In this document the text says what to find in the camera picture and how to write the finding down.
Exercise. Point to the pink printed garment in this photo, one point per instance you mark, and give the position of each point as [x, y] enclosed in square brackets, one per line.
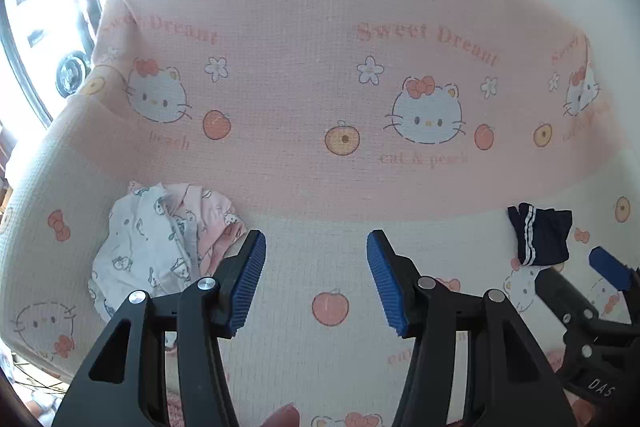
[215, 222]

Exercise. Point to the white printed garment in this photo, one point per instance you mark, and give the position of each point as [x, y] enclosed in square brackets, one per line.
[140, 247]

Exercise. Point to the navy shorts with white stripes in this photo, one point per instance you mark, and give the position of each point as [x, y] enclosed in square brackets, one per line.
[547, 237]

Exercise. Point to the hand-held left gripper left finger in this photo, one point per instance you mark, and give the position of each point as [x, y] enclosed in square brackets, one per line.
[247, 284]

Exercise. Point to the pink cat printed blanket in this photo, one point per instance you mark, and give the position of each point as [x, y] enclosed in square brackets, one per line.
[310, 82]

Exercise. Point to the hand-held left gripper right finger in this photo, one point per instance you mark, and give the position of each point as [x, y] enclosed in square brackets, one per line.
[385, 289]

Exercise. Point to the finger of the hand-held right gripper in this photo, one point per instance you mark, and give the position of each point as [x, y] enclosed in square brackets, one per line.
[570, 302]
[610, 267]

